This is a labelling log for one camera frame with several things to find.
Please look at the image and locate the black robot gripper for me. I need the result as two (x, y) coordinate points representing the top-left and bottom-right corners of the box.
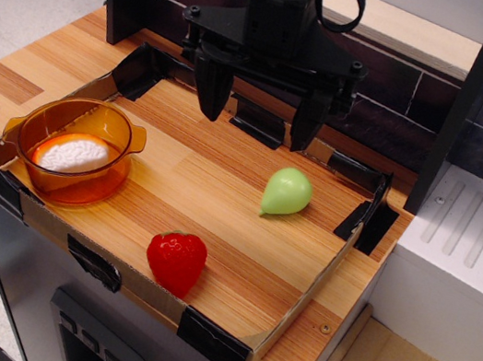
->
(183, 0), (367, 152)

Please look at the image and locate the grey toy oven front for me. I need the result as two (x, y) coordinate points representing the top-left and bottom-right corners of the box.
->
(50, 288), (145, 361)

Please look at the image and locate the red toy strawberry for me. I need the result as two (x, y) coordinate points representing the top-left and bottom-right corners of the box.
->
(147, 231), (208, 299)

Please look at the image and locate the black vertical post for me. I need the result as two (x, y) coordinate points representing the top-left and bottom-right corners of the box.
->
(405, 45), (483, 215)

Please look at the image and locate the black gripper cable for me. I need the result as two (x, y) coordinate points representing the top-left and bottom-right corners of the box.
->
(310, 0), (367, 38)

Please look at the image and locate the white and orange toy sushi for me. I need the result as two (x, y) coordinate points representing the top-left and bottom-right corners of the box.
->
(31, 133), (110, 174)

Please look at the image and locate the taped cardboard fence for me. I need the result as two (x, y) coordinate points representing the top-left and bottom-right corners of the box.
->
(0, 44), (397, 361)

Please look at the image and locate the amber transparent plastic pot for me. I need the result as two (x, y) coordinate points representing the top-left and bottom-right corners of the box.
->
(2, 98), (147, 205)

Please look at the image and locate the white toy sink drainboard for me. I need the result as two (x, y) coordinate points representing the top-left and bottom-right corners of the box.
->
(370, 166), (483, 361)

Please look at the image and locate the green toy pear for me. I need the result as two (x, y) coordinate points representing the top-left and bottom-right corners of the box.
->
(259, 168), (313, 215)

